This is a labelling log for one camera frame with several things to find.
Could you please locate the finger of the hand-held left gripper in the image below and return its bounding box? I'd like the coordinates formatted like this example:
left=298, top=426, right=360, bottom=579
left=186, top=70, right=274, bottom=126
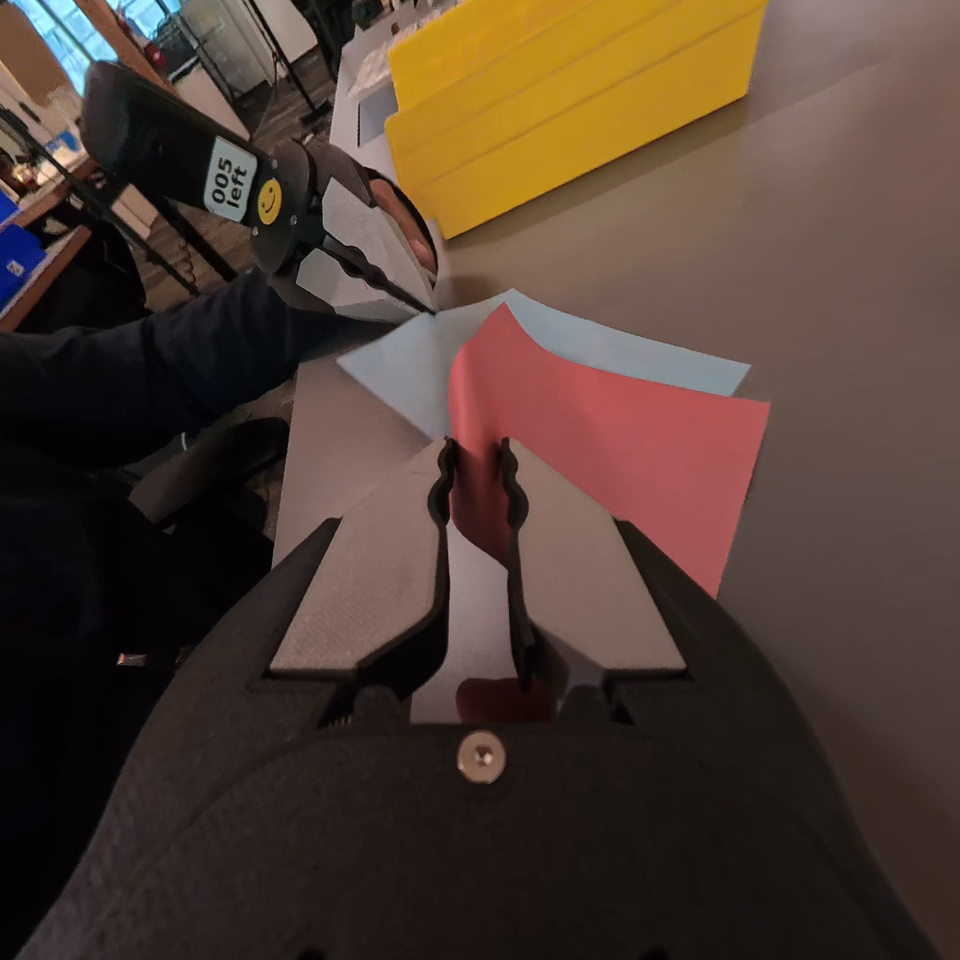
left=321, top=176, right=441, bottom=303
left=294, top=246, right=440, bottom=325

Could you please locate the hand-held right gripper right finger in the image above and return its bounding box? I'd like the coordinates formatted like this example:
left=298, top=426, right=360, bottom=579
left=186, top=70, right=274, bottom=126
left=498, top=437, right=688, bottom=706

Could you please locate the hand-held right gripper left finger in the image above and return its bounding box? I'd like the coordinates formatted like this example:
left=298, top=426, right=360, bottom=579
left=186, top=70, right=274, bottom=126
left=268, top=437, right=459, bottom=702

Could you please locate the light blue paper sheet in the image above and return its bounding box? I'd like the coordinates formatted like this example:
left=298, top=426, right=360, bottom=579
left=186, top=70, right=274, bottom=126
left=336, top=288, right=752, bottom=444

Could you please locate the red paper sheet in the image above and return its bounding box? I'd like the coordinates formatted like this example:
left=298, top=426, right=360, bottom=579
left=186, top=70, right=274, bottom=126
left=447, top=302, right=772, bottom=725

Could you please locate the person's left forearm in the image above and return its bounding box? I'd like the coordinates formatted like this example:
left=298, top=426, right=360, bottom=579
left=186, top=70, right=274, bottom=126
left=0, top=266, right=346, bottom=470

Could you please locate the grey flat sheet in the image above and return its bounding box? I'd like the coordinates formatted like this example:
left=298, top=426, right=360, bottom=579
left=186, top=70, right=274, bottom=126
left=358, top=81, right=397, bottom=148

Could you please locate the black tripod stand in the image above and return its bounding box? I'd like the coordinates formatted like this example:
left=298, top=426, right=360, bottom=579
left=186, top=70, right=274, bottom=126
left=243, top=0, right=339, bottom=114

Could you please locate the blue storage bin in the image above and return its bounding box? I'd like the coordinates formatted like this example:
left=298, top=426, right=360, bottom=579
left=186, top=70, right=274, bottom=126
left=0, top=191, right=42, bottom=301

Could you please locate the yellow plastic bin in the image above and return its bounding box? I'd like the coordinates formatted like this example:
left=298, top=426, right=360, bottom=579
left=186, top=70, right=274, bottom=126
left=384, top=0, right=771, bottom=241

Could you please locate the person's dark clothed body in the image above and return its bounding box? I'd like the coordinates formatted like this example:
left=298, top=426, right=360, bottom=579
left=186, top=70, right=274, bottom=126
left=0, top=420, right=290, bottom=960

